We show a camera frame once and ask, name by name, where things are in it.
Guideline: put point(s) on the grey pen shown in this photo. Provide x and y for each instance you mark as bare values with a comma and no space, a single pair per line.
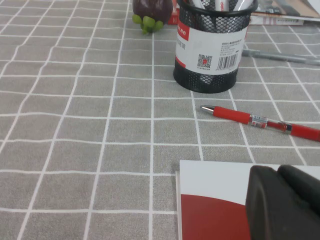
275,56

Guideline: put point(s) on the grey checked tablecloth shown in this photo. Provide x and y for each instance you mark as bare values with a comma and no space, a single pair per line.
75,125

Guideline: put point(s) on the white marker in holder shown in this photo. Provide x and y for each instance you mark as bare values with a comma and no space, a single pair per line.
225,3

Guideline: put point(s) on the white brochure with red circle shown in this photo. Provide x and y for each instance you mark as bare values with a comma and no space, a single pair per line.
212,215

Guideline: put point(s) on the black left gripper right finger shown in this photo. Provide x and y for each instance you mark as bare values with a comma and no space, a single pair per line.
305,185

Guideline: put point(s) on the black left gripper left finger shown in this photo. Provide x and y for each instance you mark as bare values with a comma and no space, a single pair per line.
275,212

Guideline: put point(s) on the white brochure with robot photo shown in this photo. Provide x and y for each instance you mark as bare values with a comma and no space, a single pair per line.
287,7

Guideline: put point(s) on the red gel pen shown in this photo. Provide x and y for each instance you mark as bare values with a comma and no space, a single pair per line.
230,115

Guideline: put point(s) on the black mesh pen holder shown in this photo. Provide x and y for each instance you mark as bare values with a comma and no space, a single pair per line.
207,45

